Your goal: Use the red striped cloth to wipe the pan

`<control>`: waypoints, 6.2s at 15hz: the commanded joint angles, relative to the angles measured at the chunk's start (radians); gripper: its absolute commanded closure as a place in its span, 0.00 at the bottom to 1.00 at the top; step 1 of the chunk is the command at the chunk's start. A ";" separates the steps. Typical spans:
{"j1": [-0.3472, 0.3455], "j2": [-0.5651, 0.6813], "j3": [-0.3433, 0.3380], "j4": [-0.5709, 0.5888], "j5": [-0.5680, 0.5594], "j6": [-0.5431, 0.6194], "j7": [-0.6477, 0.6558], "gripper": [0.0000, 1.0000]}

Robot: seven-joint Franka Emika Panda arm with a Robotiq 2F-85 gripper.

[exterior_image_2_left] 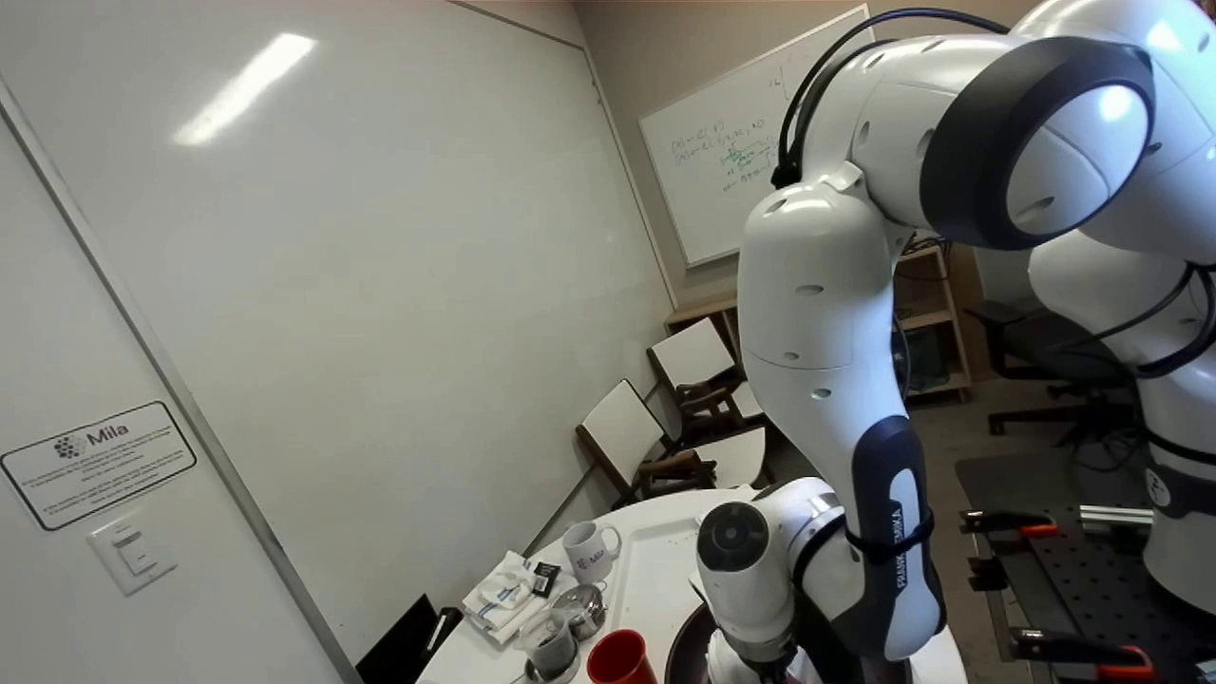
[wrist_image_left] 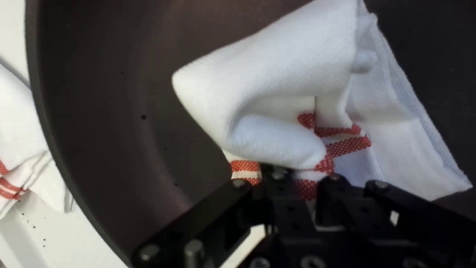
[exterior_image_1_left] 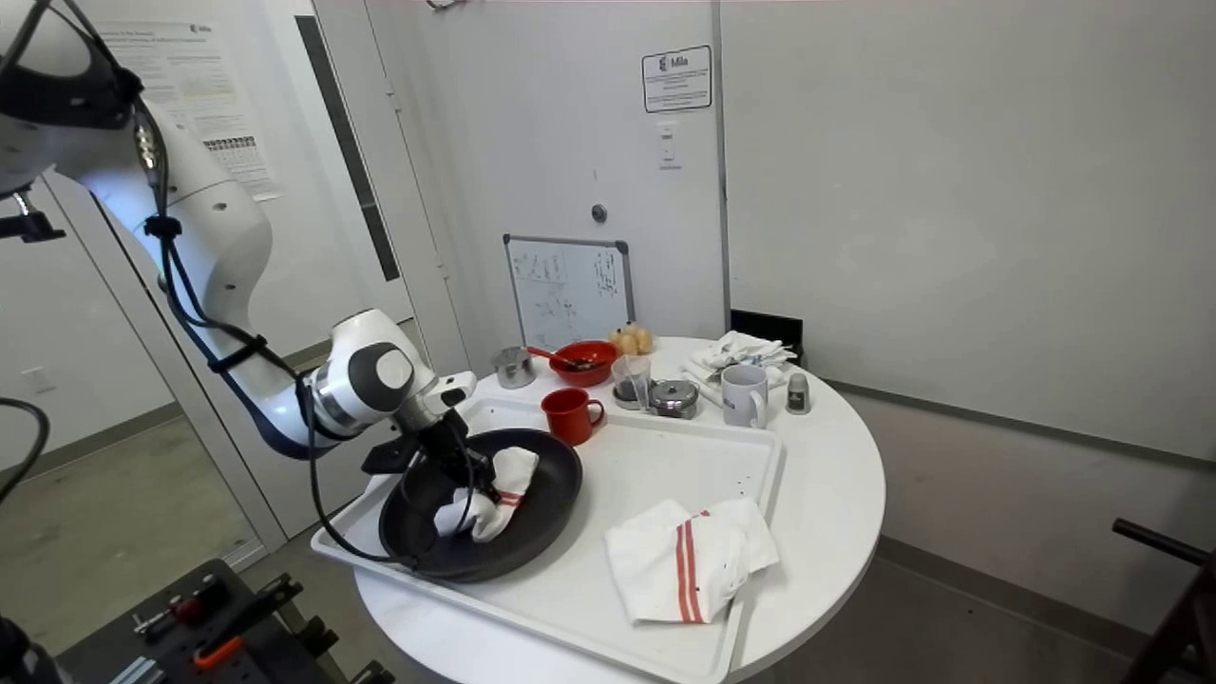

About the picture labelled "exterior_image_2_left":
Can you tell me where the white mug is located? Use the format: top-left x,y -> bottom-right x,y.
559,517 -> 625,589

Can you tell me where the round metal tin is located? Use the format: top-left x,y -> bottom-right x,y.
553,582 -> 610,640

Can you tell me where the small metal cup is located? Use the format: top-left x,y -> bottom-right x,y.
520,623 -> 581,684

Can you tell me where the red mug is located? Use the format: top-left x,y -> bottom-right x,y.
581,626 -> 659,684

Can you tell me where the wooden shelf unit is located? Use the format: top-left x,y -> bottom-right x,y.
889,240 -> 980,411

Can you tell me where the black office chair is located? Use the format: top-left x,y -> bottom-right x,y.
976,299 -> 1148,449

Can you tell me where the silver metal bar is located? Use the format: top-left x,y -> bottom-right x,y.
1076,502 -> 1160,533

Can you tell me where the large wall whiteboard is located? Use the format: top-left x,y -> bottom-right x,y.
635,5 -> 878,270

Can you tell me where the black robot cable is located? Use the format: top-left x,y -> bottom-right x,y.
767,5 -> 1017,194

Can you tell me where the orange handled clamp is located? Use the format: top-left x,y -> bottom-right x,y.
1010,626 -> 1160,684
956,507 -> 1065,546

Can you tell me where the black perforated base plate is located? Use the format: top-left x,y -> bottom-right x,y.
951,444 -> 1216,684

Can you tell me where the white light switch plate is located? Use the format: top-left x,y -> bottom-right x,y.
82,508 -> 179,599

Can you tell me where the white wall sign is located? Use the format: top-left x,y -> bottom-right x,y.
0,400 -> 200,535

